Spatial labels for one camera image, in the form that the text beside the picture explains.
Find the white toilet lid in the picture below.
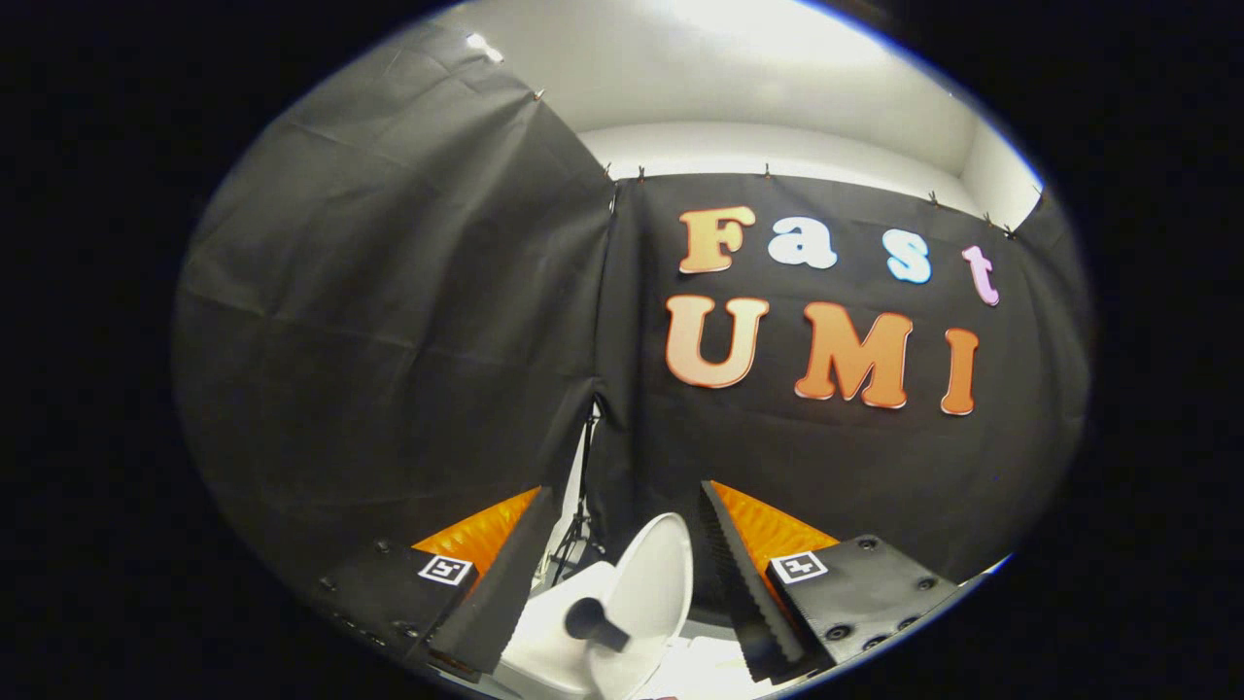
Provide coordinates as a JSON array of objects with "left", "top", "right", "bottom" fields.
[{"left": 583, "top": 512, "right": 696, "bottom": 700}]

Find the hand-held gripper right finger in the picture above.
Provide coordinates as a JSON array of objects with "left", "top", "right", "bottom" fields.
[{"left": 697, "top": 479, "right": 964, "bottom": 684}]

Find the black pull strap round tag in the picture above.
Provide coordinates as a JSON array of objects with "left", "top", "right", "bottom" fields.
[{"left": 566, "top": 597, "right": 633, "bottom": 653}]

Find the black tripod stand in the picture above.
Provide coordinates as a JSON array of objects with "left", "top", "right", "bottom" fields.
[{"left": 547, "top": 401, "right": 605, "bottom": 586}]

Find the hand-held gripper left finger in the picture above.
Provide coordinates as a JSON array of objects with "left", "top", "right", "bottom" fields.
[{"left": 316, "top": 486, "right": 564, "bottom": 680}]

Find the black backdrop cloth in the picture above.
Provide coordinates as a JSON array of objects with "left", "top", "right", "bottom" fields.
[{"left": 175, "top": 19, "right": 1091, "bottom": 623}]

